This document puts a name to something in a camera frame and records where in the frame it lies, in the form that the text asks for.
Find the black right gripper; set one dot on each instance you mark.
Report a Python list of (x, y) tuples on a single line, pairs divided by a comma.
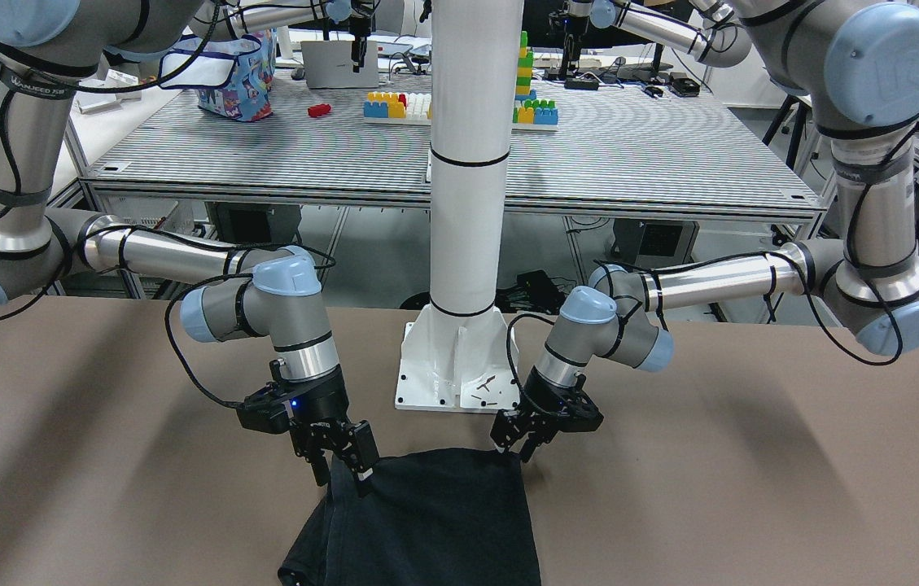
[(326, 401)]

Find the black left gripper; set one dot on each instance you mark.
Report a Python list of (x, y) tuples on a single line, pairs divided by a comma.
[(541, 393)]

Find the black t-shirt with logo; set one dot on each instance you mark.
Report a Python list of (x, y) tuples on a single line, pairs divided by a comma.
[(450, 516)]

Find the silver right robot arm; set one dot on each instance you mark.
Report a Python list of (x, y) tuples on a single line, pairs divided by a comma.
[(48, 50)]

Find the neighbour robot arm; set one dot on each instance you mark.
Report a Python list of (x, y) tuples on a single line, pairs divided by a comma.
[(226, 21)]

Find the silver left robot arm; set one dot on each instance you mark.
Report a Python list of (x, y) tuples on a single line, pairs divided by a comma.
[(857, 63)]

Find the grey control box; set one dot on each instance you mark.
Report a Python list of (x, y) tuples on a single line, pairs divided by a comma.
[(264, 225), (653, 244)]

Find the white plastic basket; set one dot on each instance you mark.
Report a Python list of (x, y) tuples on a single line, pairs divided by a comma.
[(158, 213)]

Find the colourful toy brick set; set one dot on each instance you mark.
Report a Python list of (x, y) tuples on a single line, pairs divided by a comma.
[(531, 112)]

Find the aluminium slatted workbench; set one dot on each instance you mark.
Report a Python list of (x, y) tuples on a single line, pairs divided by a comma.
[(279, 290)]

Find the red toy block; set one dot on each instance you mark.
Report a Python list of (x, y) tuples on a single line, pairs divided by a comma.
[(318, 110)]

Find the silver laptop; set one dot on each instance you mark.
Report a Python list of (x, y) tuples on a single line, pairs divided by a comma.
[(330, 65)]

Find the colourful patterned bag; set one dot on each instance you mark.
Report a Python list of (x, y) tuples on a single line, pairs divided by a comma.
[(232, 79)]

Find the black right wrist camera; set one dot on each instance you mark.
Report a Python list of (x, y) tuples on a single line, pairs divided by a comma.
[(265, 410)]

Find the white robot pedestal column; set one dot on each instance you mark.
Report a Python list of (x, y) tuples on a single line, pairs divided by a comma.
[(454, 355)]

